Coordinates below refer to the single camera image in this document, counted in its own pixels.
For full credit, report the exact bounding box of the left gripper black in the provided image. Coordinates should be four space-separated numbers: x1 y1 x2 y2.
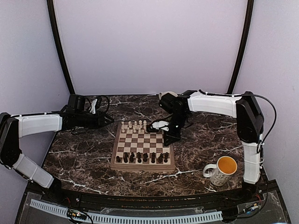
75 110 114 129

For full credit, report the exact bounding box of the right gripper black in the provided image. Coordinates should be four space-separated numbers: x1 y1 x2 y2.
164 112 190 146

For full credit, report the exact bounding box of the dark tall piece back row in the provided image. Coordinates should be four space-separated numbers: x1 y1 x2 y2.
157 154 163 163

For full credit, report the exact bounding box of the wooden chess board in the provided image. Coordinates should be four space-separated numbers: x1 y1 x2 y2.
110 123 175 172

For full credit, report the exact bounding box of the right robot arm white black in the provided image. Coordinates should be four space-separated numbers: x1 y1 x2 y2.
150 90 264 184

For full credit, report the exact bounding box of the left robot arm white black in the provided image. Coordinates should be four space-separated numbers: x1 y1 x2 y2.
0 94 114 203

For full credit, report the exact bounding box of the white chess pieces row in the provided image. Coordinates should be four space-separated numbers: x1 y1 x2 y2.
121 120 147 134

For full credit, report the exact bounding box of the seashell pattern mug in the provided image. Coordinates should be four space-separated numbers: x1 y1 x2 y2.
158 91 178 98

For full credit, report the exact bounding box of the white mug yellow inside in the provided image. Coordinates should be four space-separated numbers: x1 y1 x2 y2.
203 156 238 187

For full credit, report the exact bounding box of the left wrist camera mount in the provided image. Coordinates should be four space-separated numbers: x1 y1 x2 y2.
90 99 98 114

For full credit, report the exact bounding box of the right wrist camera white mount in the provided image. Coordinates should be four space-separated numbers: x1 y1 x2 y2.
146 121 169 133

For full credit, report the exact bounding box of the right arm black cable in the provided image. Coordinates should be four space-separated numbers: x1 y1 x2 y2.
242 93 278 152

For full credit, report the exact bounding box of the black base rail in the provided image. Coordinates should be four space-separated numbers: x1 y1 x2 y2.
23 179 281 210

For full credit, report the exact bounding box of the left black frame post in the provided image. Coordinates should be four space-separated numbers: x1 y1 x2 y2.
46 0 75 94

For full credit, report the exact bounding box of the black frame post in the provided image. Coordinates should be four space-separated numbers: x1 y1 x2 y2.
227 0 255 94
46 0 75 94

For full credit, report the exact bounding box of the white cable duct strip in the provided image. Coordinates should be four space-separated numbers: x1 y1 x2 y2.
29 199 223 224

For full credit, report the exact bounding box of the right black frame post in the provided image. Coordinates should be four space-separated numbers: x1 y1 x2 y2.
227 0 255 94

